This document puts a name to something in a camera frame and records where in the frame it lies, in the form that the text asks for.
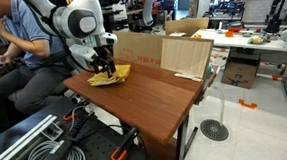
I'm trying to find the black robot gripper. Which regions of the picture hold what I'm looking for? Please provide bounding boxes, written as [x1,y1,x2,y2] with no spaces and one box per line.
[90,44,118,80]

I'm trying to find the yellow cloth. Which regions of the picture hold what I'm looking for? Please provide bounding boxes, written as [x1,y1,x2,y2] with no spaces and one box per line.
[86,64,133,88]

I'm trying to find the person left forearm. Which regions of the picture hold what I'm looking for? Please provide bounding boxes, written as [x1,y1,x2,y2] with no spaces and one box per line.
[0,25,50,63]

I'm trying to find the person right forearm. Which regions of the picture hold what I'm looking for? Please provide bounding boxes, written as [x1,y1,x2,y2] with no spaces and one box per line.
[4,40,26,62]

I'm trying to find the brown wooden desk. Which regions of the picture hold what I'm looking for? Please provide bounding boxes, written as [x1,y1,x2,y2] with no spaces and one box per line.
[61,52,223,160]

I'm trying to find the person right hand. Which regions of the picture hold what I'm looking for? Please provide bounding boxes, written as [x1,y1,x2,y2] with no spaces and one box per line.
[0,53,14,66]

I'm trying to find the large cardboard box orange print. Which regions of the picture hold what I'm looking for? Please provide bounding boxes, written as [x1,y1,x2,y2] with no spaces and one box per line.
[111,28,168,72]

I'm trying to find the seated person blue shirt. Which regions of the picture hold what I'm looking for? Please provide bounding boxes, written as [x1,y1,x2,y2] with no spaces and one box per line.
[0,0,77,117]

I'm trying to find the grey office chair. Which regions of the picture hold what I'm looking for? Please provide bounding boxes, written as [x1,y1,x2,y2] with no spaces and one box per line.
[136,0,159,33]

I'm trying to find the light wood panel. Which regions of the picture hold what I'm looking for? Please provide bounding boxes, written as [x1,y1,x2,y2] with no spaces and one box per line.
[158,34,217,85]

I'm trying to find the open cardboard box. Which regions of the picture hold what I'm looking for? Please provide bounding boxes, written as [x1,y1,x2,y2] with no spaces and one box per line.
[164,16,212,39]

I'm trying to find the round grey floor grate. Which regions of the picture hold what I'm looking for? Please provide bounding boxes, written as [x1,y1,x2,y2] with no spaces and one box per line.
[198,117,231,144]

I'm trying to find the orange bowl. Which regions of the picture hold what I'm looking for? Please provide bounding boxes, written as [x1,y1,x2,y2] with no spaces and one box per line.
[224,29,236,39]

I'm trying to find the small cardboard shipping box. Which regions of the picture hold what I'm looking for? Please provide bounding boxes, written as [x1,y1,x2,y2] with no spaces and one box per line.
[218,57,260,92]

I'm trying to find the white work table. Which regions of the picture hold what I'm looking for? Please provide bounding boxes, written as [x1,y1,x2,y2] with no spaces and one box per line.
[190,22,287,113]

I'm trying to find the white pegboard panel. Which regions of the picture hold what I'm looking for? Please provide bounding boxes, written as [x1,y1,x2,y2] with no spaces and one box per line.
[240,0,287,29]

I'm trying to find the black clamp orange handle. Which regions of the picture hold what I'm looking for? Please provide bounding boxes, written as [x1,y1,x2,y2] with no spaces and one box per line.
[107,125,141,160]
[61,98,91,123]

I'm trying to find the black tool handle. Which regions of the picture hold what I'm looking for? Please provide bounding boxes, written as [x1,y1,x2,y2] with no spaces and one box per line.
[27,112,99,160]

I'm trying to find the grey coiled cable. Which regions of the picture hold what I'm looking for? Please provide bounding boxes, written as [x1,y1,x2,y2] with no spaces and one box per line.
[21,138,88,160]

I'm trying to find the aluminium extrusion rail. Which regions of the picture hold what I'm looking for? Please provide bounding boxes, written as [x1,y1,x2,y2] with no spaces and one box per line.
[0,113,61,160]

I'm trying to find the white curved hose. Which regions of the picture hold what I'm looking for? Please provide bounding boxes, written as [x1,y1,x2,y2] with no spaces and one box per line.
[211,84,228,127]

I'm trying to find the orange bracket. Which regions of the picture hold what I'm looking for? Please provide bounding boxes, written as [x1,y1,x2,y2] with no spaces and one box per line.
[238,97,259,111]

